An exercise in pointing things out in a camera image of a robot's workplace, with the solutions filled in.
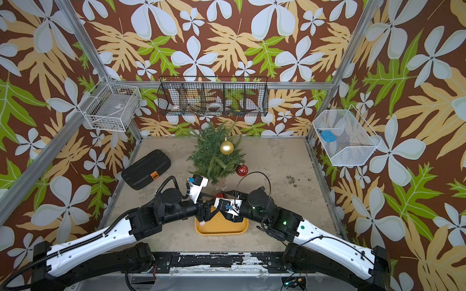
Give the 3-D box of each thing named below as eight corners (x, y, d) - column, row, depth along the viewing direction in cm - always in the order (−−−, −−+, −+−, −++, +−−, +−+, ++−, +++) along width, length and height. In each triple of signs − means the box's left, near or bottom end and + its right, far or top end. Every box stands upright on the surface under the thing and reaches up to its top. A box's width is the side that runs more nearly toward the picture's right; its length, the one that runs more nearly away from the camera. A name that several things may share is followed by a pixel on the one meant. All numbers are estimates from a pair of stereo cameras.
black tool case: (121, 177, 102) (116, 171, 97) (161, 153, 114) (158, 146, 109) (134, 194, 96) (129, 189, 91) (174, 166, 107) (172, 160, 103)
